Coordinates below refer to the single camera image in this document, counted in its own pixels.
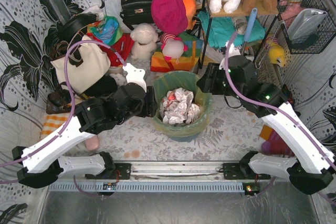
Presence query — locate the yellow-green trash bag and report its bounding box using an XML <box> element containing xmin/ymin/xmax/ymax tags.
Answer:
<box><xmin>153</xmin><ymin>71</ymin><xmax>213</xmax><ymax>135</ymax></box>

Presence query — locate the teal plastic trash bin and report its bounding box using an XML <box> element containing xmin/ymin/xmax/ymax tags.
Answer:
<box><xmin>167</xmin><ymin>132</ymin><xmax>200</xmax><ymax>143</ymax></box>

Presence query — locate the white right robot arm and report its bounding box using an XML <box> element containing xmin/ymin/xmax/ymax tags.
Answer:
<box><xmin>197</xmin><ymin>56</ymin><xmax>335</xmax><ymax>195</ymax></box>

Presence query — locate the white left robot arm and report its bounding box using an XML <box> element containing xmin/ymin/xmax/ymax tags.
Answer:
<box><xmin>12</xmin><ymin>83</ymin><xmax>157</xmax><ymax>188</ymax></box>

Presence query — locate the crumpled white paper trash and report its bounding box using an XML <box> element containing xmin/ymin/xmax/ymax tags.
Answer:
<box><xmin>159</xmin><ymin>88</ymin><xmax>201</xmax><ymax>126</ymax></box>

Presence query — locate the cream canvas tote bag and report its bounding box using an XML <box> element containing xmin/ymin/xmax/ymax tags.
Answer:
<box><xmin>67</xmin><ymin>43</ymin><xmax>110</xmax><ymax>93</ymax></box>

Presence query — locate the red fabric bag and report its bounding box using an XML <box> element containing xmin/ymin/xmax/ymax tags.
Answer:
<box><xmin>100</xmin><ymin>33</ymin><xmax>134</xmax><ymax>67</ymax></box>

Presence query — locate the dark brown leather bag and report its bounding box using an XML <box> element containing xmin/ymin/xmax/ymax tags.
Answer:
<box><xmin>46</xmin><ymin>81</ymin><xmax>72</xmax><ymax>114</ymax></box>

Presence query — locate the colourful striped bag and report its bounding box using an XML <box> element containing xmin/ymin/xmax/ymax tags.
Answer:
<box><xmin>87</xmin><ymin>16</ymin><xmax>123</xmax><ymax>46</ymax></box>

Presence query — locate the magenta fabric bag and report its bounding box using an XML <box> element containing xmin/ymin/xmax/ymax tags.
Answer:
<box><xmin>151</xmin><ymin>0</ymin><xmax>188</xmax><ymax>36</ymax></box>

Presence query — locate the rainbow striped box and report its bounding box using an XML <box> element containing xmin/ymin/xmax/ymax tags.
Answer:
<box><xmin>150</xmin><ymin>32</ymin><xmax>204</xmax><ymax>72</ymax></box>

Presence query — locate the teal folded cloth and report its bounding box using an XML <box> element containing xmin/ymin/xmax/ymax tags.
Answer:
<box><xmin>197</xmin><ymin>12</ymin><xmax>266</xmax><ymax>48</ymax></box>

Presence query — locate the pink striped plush doll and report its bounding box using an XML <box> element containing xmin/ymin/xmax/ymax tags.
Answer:
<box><xmin>160</xmin><ymin>33</ymin><xmax>188</xmax><ymax>60</ymax></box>

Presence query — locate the pink rolled towel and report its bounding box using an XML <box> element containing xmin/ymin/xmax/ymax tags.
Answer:
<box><xmin>85</xmin><ymin>135</ymin><xmax>100</xmax><ymax>151</ymax></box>

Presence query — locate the yellow plush duck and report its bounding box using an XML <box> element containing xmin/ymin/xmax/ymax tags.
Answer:
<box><xmin>266</xmin><ymin>37</ymin><xmax>286</xmax><ymax>67</ymax></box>

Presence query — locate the white plush lamb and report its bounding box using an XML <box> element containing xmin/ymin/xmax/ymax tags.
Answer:
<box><xmin>130</xmin><ymin>23</ymin><xmax>159</xmax><ymax>60</ymax></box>

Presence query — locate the black orange toy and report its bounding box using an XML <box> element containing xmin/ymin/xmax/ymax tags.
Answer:
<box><xmin>281</xmin><ymin>84</ymin><xmax>294</xmax><ymax>105</ymax></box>

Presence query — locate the orange white checked cloth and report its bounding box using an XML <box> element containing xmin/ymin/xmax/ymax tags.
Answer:
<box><xmin>39</xmin><ymin>113</ymin><xmax>69</xmax><ymax>141</ymax></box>

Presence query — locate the orange plush toy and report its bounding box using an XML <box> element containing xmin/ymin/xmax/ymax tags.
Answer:
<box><xmin>182</xmin><ymin>0</ymin><xmax>196</xmax><ymax>30</ymax></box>

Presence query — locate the black leather handbag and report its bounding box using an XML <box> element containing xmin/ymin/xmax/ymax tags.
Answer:
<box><xmin>120</xmin><ymin>0</ymin><xmax>154</xmax><ymax>30</ymax></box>

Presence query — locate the black metal shelf rack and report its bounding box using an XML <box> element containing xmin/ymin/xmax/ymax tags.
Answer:
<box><xmin>197</xmin><ymin>0</ymin><xmax>279</xmax><ymax>70</ymax></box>

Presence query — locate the silver foil pouch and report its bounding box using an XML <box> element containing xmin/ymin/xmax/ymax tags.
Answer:
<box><xmin>287</xmin><ymin>8</ymin><xmax>328</xmax><ymax>40</ymax></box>

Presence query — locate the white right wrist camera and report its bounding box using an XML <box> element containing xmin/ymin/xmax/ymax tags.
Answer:
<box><xmin>219</xmin><ymin>55</ymin><xmax>226</xmax><ymax>70</ymax></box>

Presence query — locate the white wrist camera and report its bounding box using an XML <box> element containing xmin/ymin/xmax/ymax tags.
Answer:
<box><xmin>123</xmin><ymin>63</ymin><xmax>147</xmax><ymax>92</ymax></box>
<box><xmin>219</xmin><ymin>55</ymin><xmax>226</xmax><ymax>70</ymax></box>

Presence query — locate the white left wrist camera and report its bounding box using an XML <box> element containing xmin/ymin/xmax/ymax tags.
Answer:
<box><xmin>123</xmin><ymin>63</ymin><xmax>147</xmax><ymax>92</ymax></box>

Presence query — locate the blue handled mop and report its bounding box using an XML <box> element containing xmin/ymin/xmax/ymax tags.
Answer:
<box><xmin>240</xmin><ymin>8</ymin><xmax>258</xmax><ymax>55</ymax></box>

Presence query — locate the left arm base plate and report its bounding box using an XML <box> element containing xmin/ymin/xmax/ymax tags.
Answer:
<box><xmin>85</xmin><ymin>163</ymin><xmax>131</xmax><ymax>180</ymax></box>

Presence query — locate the aluminium mounting rail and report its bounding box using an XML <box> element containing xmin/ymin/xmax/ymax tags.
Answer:
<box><xmin>39</xmin><ymin>160</ymin><xmax>322</xmax><ymax>183</ymax></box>

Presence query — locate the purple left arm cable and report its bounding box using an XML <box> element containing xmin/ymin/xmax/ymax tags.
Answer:
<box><xmin>0</xmin><ymin>40</ymin><xmax>127</xmax><ymax>199</ymax></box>

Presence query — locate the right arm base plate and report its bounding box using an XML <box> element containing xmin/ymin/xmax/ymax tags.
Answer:
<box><xmin>223</xmin><ymin>163</ymin><xmax>271</xmax><ymax>180</ymax></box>

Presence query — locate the black wire basket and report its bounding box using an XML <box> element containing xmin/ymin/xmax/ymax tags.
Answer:
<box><xmin>277</xmin><ymin>0</ymin><xmax>335</xmax><ymax>54</ymax></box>

